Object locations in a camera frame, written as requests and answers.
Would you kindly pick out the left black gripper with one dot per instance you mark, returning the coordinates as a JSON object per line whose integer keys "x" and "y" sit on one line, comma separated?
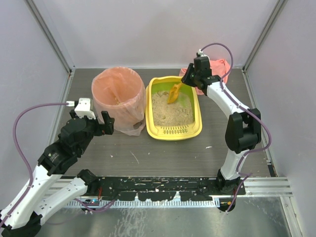
{"x": 102, "y": 126}

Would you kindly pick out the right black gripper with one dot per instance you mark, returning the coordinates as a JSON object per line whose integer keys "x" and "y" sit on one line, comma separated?
{"x": 190, "y": 74}

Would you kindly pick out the orange litter scoop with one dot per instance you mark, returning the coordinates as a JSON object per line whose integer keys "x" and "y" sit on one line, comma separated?
{"x": 174, "y": 93}

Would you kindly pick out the bin with pink bag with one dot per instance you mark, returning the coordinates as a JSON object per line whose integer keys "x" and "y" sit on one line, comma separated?
{"x": 121, "y": 92}

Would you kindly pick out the yellow green litter box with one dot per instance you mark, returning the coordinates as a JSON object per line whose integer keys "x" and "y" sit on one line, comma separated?
{"x": 172, "y": 133}

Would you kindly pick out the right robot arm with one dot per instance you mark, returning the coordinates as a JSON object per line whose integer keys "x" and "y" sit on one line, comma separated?
{"x": 243, "y": 132}

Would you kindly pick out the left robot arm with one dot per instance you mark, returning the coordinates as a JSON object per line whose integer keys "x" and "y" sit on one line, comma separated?
{"x": 30, "y": 210}

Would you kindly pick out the cat litter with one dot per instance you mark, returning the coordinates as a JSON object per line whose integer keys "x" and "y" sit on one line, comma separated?
{"x": 175, "y": 114}

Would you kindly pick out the pink cloth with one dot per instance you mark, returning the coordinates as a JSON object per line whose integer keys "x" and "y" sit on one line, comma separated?
{"x": 219, "y": 67}

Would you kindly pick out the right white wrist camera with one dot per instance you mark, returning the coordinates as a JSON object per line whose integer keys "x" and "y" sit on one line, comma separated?
{"x": 200, "y": 53}

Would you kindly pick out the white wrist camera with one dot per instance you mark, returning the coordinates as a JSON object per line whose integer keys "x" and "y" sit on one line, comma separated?
{"x": 83, "y": 108}
{"x": 200, "y": 53}

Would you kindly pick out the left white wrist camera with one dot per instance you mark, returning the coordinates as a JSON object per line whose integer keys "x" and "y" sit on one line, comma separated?
{"x": 83, "y": 108}

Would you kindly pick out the slotted cable duct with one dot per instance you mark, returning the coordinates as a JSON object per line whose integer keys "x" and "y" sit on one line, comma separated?
{"x": 176, "y": 203}

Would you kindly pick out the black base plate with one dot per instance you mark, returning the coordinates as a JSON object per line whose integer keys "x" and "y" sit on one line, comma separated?
{"x": 162, "y": 188}

